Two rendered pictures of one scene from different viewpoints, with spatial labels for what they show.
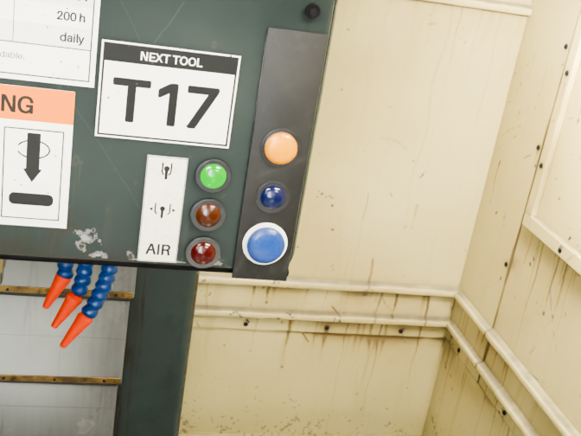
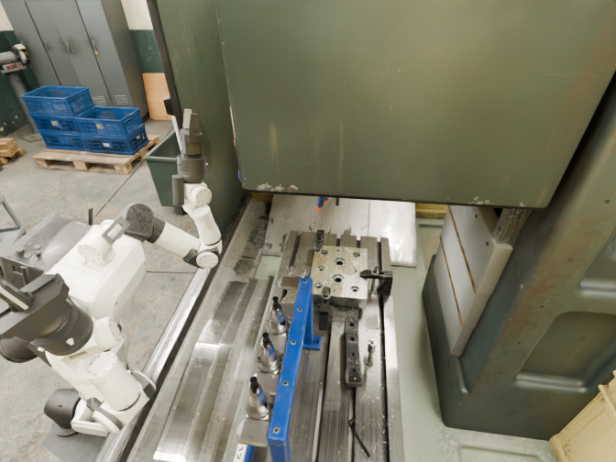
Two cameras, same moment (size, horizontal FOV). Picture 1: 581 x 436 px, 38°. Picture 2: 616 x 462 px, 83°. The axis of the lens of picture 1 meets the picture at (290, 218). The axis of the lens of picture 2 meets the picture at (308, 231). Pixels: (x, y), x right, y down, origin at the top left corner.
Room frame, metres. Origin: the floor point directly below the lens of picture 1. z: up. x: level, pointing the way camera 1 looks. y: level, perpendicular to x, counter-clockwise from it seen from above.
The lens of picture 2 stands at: (1.02, -0.59, 2.02)
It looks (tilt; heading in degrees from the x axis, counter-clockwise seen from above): 39 degrees down; 113
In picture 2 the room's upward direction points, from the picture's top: 1 degrees counter-clockwise
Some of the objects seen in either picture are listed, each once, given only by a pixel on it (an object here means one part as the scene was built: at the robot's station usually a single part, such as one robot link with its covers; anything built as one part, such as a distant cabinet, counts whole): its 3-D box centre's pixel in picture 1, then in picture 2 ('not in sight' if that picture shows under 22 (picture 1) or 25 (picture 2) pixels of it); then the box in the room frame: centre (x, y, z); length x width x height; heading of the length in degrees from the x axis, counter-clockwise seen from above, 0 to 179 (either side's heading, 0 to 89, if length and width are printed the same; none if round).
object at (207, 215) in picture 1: (207, 214); not in sight; (0.60, 0.06, 1.64); 0.02 x 0.01 x 0.02; 104
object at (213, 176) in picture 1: (213, 176); not in sight; (0.60, 0.06, 1.68); 0.02 x 0.01 x 0.02; 104
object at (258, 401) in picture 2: not in sight; (257, 395); (0.76, -0.28, 1.26); 0.04 x 0.04 x 0.07
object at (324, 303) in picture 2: not in sight; (324, 303); (0.74, 0.24, 0.97); 0.13 x 0.03 x 0.15; 104
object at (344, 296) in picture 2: not in sight; (338, 273); (0.74, 0.42, 0.97); 0.29 x 0.23 x 0.05; 104
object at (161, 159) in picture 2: not in sight; (212, 174); (-1.02, 1.88, 0.31); 0.94 x 0.64 x 0.62; 13
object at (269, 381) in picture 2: not in sight; (264, 382); (0.75, -0.23, 1.21); 0.07 x 0.05 x 0.01; 14
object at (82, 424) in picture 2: not in sight; (104, 410); (-0.22, -0.23, 0.28); 0.21 x 0.20 x 0.13; 14
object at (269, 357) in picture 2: not in sight; (268, 351); (0.74, -0.18, 1.26); 0.04 x 0.04 x 0.07
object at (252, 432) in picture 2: not in sight; (252, 431); (0.78, -0.34, 1.21); 0.07 x 0.05 x 0.01; 14
